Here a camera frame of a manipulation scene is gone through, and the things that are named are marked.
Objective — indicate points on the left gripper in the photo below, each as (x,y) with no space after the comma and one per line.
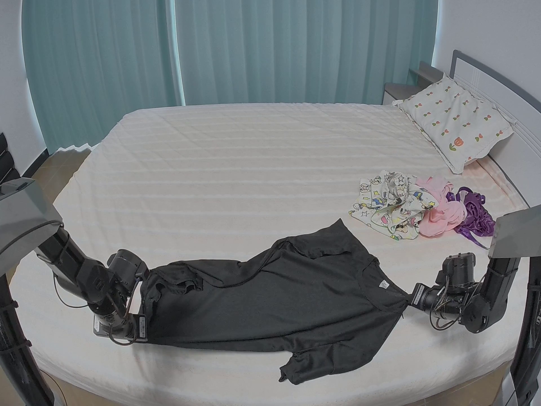
(129,326)

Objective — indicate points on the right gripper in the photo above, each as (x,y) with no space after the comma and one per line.
(426,298)

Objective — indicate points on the black T-shirt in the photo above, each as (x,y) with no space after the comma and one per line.
(274,303)

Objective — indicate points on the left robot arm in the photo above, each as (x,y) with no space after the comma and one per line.
(72,264)

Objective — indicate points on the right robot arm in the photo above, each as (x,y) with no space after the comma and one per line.
(503,286)

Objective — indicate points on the bed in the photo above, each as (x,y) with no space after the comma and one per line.
(236,176)

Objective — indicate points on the pink garment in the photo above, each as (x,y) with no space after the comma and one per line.
(443,214)

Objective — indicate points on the purple garment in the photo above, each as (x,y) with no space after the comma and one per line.
(477,218)

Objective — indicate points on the white printed garment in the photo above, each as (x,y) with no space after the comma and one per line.
(389,209)

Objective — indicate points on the white printed pillow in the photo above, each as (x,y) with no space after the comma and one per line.
(456,121)

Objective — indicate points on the black chest of drawers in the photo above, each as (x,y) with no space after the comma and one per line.
(6,159)

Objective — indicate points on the grey bedside table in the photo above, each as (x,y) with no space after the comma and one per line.
(401,89)

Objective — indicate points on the blue-green curtain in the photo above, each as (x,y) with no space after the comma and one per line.
(296,36)
(101,57)

